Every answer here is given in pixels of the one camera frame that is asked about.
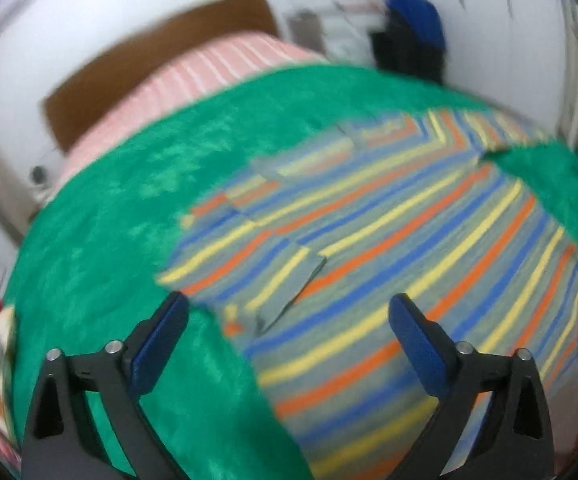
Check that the white round device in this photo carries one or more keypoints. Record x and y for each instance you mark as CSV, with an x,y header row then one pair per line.
x,y
40,177

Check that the striped knitted sweater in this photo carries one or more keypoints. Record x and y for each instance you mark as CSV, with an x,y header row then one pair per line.
x,y
369,240

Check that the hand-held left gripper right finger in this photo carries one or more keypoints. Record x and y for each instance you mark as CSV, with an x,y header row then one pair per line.
x,y
421,350

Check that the white side table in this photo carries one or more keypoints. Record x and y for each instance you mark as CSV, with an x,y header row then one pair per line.
x,y
349,35

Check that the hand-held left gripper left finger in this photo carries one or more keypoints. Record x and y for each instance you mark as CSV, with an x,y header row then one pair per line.
x,y
156,355

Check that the green fleece blanket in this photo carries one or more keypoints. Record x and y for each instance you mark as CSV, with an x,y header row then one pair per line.
x,y
119,200

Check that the blue cloth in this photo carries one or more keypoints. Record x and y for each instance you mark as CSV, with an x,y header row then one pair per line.
x,y
416,15

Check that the brown wooden headboard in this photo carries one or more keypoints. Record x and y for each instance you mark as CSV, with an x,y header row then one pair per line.
x,y
144,55

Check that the pink striped bed sheet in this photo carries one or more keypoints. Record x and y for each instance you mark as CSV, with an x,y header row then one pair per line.
x,y
194,75

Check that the grey box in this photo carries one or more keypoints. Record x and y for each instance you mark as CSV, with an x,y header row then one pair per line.
x,y
305,30

